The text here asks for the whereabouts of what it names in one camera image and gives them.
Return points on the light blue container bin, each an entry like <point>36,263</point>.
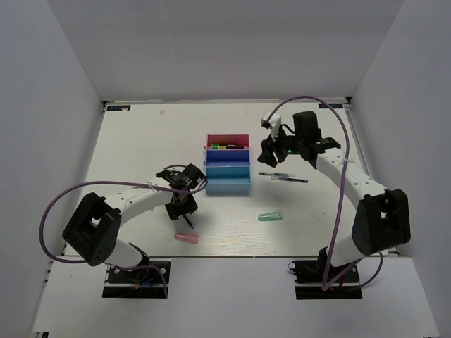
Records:
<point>228,180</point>

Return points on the left blue table label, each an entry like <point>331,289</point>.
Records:
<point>118,107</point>

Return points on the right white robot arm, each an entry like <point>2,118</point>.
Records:
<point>382,218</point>

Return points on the blue table label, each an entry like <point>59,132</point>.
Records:
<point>118,107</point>
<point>332,105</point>

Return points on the purple pen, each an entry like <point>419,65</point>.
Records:
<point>289,179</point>

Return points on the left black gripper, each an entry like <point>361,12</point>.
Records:
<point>173,211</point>

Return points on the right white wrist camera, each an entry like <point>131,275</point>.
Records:
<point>271,121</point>

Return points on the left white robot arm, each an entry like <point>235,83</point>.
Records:
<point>93,229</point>

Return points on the dark blue container bin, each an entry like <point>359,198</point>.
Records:
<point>227,157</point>

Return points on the red container bin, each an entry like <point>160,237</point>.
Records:
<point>241,139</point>

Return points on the green patterned pen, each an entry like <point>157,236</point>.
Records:
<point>275,174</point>

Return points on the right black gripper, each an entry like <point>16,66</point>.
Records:
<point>269,146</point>

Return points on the right blue table label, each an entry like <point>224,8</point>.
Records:
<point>332,105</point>

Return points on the blue pen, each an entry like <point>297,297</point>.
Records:
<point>189,222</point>

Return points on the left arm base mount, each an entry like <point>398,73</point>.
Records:
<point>138,284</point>

